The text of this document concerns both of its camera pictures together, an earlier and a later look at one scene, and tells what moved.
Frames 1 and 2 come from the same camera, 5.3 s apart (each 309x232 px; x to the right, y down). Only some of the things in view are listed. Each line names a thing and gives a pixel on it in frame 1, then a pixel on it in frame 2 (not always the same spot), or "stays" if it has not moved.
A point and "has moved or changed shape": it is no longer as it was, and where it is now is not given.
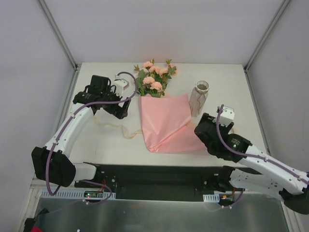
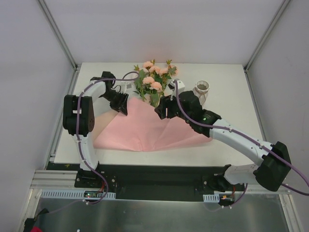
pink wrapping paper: (165, 121) has moved or changed shape
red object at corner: (35, 228) stays
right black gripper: (205, 132) to (169, 108)
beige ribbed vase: (198, 97) stays
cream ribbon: (126, 137) to (101, 122)
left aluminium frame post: (60, 34) stays
